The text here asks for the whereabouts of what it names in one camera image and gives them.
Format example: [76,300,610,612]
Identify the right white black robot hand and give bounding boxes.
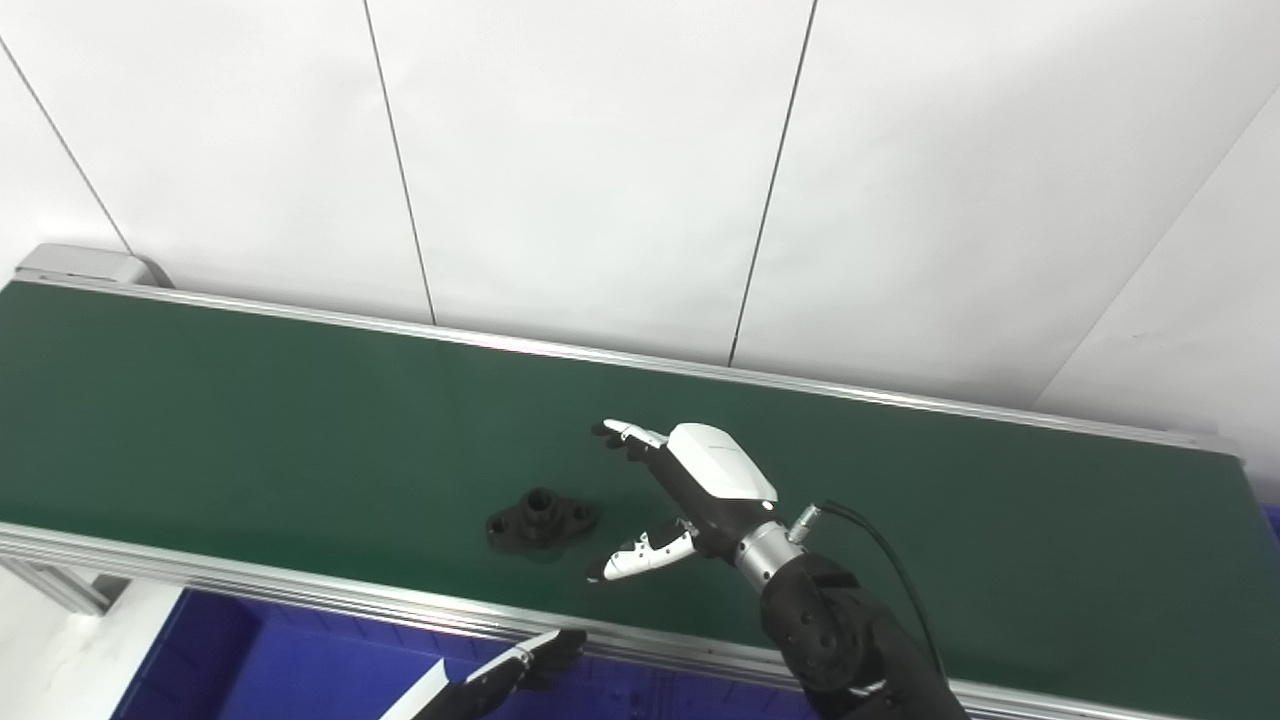
[586,418,781,585]

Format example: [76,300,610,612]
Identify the green conveyor belt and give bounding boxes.
[0,275,1280,720]

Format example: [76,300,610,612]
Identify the aluminium conveyor support leg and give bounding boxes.
[0,555,113,617]

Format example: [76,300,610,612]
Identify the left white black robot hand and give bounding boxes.
[378,628,589,720]

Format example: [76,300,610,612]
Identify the grey conveyor end housing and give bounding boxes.
[14,243,173,291]

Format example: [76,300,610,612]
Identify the black flanged machine part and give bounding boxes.
[485,487,602,557]

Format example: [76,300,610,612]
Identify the black wrist cable right arm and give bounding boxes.
[788,500,951,691]

